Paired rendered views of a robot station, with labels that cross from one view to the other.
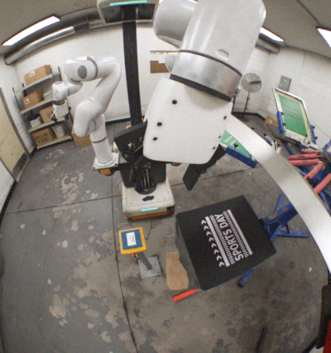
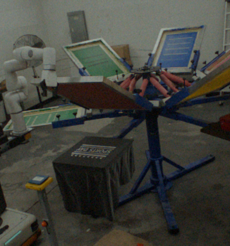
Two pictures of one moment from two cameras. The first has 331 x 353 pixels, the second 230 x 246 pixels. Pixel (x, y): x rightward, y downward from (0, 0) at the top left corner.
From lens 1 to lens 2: 1.96 m
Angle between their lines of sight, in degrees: 45
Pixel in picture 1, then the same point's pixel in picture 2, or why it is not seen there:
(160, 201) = (19, 222)
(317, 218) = (86, 78)
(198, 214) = (65, 154)
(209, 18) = (48, 57)
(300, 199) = (80, 79)
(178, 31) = (38, 58)
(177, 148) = (51, 82)
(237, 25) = (52, 57)
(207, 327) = not seen: outside the picture
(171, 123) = (49, 77)
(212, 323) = not seen: outside the picture
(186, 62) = (47, 66)
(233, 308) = not seen: outside the picture
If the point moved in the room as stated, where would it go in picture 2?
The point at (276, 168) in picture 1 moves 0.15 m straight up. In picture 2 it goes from (72, 79) to (67, 56)
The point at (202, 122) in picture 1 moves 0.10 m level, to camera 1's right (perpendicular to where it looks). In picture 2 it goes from (53, 75) to (65, 71)
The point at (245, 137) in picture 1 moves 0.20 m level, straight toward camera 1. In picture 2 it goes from (61, 80) to (64, 86)
